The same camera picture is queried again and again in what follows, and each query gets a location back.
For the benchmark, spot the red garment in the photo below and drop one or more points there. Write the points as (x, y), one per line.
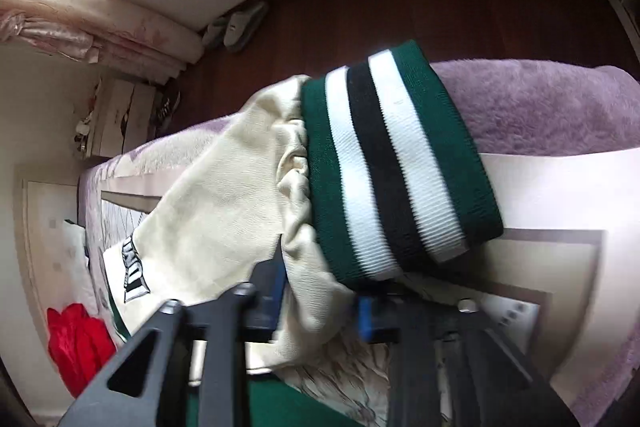
(79, 346)

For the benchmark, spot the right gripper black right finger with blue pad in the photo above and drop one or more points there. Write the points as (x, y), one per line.
(455, 359)

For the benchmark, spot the green and cream varsity jacket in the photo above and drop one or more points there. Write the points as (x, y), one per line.
(362, 177)

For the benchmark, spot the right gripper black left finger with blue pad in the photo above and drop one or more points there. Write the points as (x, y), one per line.
(146, 382)

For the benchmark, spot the white slippers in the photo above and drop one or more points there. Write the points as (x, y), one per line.
(233, 31)

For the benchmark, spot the floral white bed sheet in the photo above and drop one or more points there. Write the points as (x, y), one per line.
(562, 281)

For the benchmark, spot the purple fuzzy blanket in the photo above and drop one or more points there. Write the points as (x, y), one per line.
(540, 106)

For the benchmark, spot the white bedside cabinet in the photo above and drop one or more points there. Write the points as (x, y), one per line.
(120, 118)

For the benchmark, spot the pink folded quilt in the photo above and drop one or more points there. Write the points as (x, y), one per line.
(126, 37)

